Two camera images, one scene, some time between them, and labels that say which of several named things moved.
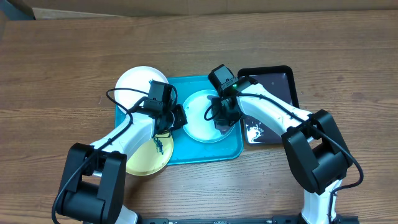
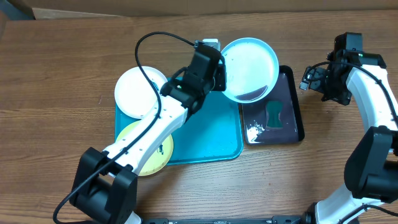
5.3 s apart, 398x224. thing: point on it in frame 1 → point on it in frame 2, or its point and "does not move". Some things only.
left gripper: (181, 119) → (221, 82)
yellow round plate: (151, 156) does not move
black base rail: (332, 219) does not move
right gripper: (218, 117) → (343, 97)
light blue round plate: (198, 127) → (252, 70)
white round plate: (137, 78) does not move
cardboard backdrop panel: (46, 9) does not move
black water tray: (278, 80) does not move
